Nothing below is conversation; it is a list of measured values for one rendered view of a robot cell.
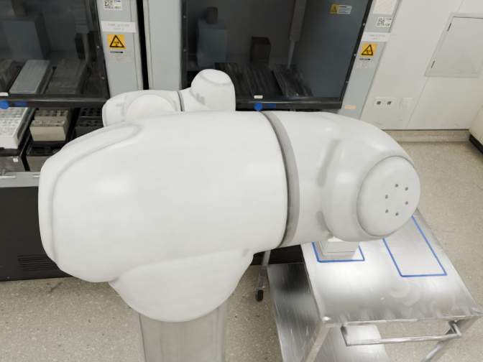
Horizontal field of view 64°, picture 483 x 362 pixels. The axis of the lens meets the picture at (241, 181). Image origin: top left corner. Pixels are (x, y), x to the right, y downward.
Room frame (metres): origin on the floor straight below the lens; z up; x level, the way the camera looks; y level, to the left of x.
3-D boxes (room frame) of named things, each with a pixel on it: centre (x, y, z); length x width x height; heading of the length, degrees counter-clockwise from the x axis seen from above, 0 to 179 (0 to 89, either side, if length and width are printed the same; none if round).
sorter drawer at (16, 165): (1.31, 0.92, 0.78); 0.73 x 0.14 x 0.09; 13
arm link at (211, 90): (0.78, 0.10, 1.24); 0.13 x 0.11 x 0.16; 111
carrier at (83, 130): (1.15, 0.57, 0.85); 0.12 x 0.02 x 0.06; 103
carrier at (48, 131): (1.11, 0.71, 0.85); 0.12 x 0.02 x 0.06; 104
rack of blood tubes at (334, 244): (0.89, -0.29, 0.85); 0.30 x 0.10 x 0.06; 11
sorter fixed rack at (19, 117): (1.18, 0.89, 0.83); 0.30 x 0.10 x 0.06; 13
